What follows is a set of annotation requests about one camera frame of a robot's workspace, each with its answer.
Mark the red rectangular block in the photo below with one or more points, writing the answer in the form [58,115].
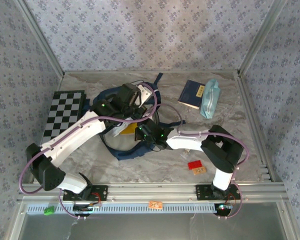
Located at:
[195,165]

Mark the blue book with cream label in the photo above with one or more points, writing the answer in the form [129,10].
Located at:
[191,95]

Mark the orange paper tag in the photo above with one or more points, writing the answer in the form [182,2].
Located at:
[155,204]

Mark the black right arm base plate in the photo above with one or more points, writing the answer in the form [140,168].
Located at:
[202,192]

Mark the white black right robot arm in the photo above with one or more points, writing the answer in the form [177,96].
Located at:
[185,142]

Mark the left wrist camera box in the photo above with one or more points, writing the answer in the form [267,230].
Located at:
[145,96]

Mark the aluminium mounting rail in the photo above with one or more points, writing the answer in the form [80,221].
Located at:
[150,191]

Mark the light blue pencil case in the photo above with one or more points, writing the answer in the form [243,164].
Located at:
[211,100]

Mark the orange rectangular block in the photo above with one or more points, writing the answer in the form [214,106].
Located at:
[200,171]

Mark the yellow cartoon cover book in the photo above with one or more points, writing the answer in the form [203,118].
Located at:
[130,130]

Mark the navy blue backpack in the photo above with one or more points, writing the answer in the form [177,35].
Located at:
[126,155]

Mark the grey metal front tray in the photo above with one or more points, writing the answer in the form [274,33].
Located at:
[150,227]

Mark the black white chessboard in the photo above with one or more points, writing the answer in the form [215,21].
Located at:
[62,105]

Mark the aluminium table side rail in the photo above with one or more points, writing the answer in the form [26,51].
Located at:
[252,120]

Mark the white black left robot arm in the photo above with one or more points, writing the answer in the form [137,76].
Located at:
[72,137]

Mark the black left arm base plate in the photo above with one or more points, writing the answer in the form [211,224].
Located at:
[100,192]

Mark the aluminium frame post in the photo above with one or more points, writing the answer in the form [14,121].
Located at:
[262,37]
[40,40]

